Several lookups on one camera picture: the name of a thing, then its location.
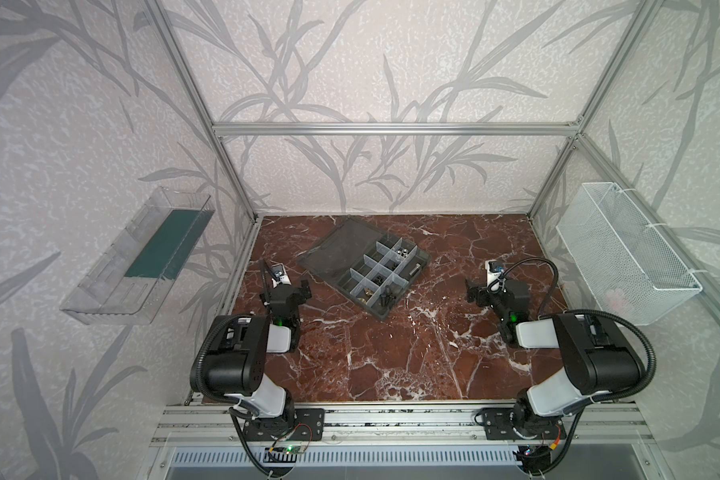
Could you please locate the grey compartment organizer box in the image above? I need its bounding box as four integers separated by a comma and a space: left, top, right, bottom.
298, 217, 431, 321

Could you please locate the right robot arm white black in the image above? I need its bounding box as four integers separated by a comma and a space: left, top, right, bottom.
465, 275, 657, 439

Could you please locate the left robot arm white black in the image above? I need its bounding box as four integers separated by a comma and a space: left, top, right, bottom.
189, 280, 312, 429

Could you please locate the small circuit board green led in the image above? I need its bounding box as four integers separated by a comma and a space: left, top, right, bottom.
266, 444, 308, 463

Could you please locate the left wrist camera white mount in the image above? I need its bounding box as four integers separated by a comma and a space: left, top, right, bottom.
269, 263, 291, 287

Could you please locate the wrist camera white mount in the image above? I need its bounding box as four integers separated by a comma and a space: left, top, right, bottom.
269, 263, 291, 287
485, 260, 505, 285

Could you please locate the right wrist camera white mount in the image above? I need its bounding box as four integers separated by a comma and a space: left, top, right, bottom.
485, 260, 505, 285

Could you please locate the white wire mesh basket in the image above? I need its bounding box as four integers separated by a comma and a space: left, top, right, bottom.
557, 182, 703, 326

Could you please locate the clear wall shelf green mat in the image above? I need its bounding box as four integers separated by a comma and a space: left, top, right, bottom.
60, 187, 215, 326

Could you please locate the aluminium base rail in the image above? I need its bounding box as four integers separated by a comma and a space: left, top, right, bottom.
149, 400, 656, 447

